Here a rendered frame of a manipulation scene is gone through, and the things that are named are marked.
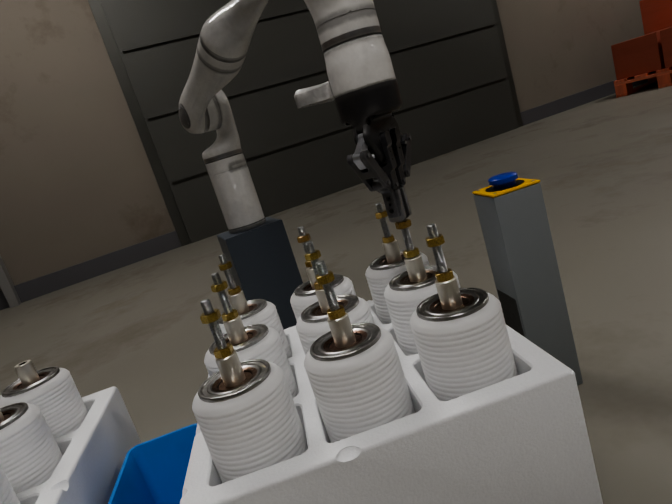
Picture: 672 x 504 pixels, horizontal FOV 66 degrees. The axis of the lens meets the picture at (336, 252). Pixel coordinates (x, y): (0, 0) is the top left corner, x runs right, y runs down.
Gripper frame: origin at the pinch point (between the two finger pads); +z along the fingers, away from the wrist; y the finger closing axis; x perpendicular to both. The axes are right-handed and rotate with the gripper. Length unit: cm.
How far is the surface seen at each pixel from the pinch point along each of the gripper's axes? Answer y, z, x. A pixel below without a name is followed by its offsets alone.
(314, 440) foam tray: -23.4, 17.0, 3.0
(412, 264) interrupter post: -1.1, 7.6, -0.4
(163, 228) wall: 177, 20, 282
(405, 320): -4.6, 13.5, 0.6
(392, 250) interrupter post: 7.9, 8.2, 7.0
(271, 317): -6.2, 11.4, 20.7
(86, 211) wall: 143, -7, 307
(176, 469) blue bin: -19.6, 28.6, 35.7
